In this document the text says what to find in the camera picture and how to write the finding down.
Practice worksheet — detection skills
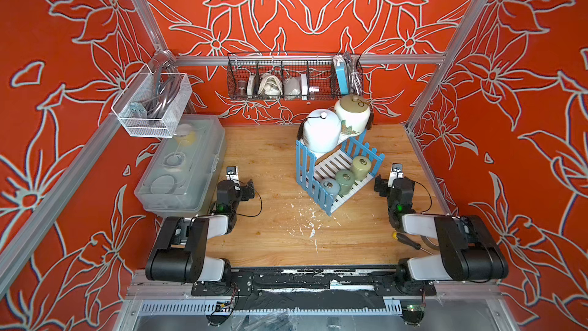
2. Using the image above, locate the small yellow-green tea canister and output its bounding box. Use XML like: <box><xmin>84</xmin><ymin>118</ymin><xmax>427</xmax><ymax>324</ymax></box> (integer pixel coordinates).
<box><xmin>351</xmin><ymin>155</ymin><xmax>372</xmax><ymax>181</ymax></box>

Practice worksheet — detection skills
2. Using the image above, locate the blue white slatted shelf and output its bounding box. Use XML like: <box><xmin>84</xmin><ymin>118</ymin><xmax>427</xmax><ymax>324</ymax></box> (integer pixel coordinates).
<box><xmin>295</xmin><ymin>133</ymin><xmax>384</xmax><ymax>215</ymax></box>

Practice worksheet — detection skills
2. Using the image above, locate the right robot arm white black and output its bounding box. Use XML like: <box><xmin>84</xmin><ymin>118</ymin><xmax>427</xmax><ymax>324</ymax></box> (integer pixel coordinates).
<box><xmin>375</xmin><ymin>176</ymin><xmax>509</xmax><ymax>283</ymax></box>

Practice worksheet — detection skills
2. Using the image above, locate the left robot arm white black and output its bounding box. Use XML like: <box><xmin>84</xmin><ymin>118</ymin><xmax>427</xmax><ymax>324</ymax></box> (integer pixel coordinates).
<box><xmin>145</xmin><ymin>179</ymin><xmax>256</xmax><ymax>283</ymax></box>

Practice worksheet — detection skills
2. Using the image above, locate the small green tea canister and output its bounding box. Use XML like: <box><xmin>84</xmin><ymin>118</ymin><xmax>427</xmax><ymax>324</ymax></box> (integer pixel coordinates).
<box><xmin>335</xmin><ymin>169</ymin><xmax>355</xmax><ymax>196</ymax></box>

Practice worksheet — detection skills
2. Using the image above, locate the small blue tea canister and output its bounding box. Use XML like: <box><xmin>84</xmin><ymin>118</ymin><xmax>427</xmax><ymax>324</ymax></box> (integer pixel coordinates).
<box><xmin>321</xmin><ymin>178</ymin><xmax>341</xmax><ymax>197</ymax></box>

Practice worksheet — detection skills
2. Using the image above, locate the yellow black screwdriver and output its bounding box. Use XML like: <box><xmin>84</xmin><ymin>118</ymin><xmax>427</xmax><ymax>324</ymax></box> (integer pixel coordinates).
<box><xmin>393</xmin><ymin>231</ymin><xmax>433</xmax><ymax>255</ymax></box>

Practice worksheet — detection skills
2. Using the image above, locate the clear plastic storage box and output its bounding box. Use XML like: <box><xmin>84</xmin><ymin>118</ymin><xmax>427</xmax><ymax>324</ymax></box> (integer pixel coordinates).
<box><xmin>134</xmin><ymin>114</ymin><xmax>227</xmax><ymax>218</ymax></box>

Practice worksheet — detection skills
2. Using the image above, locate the beige cloth in basket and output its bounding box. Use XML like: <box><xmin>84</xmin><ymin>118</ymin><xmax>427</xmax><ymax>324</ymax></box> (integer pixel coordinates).
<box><xmin>257</xmin><ymin>73</ymin><xmax>283</xmax><ymax>98</ymax></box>

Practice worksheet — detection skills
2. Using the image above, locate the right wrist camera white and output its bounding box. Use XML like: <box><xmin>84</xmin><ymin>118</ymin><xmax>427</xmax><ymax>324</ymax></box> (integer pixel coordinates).
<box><xmin>388</xmin><ymin>163</ymin><xmax>404</xmax><ymax>185</ymax></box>

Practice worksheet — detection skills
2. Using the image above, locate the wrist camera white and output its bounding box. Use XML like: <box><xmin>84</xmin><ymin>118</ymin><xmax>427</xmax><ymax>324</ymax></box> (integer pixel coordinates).
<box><xmin>388</xmin><ymin>163</ymin><xmax>404</xmax><ymax>185</ymax></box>
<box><xmin>226</xmin><ymin>166</ymin><xmax>240</xmax><ymax>182</ymax></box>

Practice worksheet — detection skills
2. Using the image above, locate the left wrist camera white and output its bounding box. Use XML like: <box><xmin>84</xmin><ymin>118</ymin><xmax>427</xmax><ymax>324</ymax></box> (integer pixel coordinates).
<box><xmin>226</xmin><ymin>166</ymin><xmax>240</xmax><ymax>182</ymax></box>

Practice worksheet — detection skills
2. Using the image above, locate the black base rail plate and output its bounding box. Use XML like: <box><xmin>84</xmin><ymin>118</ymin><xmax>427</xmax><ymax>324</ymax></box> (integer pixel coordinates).
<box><xmin>191</xmin><ymin>264</ymin><xmax>436</xmax><ymax>314</ymax></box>

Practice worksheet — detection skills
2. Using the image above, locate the black wire wall basket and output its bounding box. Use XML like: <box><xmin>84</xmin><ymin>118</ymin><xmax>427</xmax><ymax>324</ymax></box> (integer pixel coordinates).
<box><xmin>227</xmin><ymin>51</ymin><xmax>364</xmax><ymax>101</ymax></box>

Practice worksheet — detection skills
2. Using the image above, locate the clear mesh wall basket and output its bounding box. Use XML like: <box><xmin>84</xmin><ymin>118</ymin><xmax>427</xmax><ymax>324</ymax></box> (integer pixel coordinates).
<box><xmin>111</xmin><ymin>65</ymin><xmax>192</xmax><ymax>138</ymax></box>

